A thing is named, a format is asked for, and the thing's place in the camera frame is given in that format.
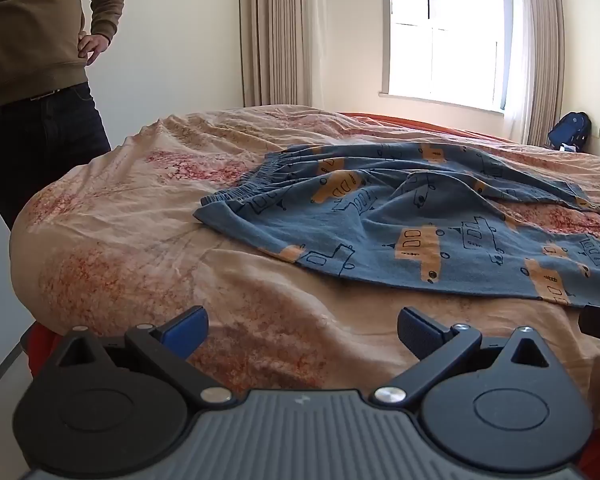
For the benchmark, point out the window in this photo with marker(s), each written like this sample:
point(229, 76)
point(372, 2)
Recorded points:
point(445, 35)

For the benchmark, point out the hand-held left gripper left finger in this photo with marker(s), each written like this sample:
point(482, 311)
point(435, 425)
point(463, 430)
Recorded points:
point(186, 330)

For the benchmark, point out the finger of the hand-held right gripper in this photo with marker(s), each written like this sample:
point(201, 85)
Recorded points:
point(597, 325)

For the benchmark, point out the red bed base cover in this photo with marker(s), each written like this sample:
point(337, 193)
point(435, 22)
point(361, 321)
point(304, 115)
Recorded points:
point(39, 347)

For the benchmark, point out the beige curtain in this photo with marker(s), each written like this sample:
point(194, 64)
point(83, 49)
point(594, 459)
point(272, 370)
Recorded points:
point(542, 50)
point(275, 35)

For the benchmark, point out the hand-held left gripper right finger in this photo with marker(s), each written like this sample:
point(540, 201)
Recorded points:
point(420, 332)

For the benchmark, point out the bed with floral cover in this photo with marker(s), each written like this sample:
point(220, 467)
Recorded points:
point(155, 240)

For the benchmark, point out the orange bed sheet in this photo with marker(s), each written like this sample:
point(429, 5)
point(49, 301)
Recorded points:
point(420, 125)

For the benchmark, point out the blue backpack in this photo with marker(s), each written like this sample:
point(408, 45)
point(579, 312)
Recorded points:
point(570, 129)

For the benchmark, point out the small white blue box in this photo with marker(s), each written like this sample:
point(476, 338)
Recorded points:
point(568, 148)

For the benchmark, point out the blue printed pants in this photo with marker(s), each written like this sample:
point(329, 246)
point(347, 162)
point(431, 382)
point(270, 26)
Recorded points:
point(380, 220)

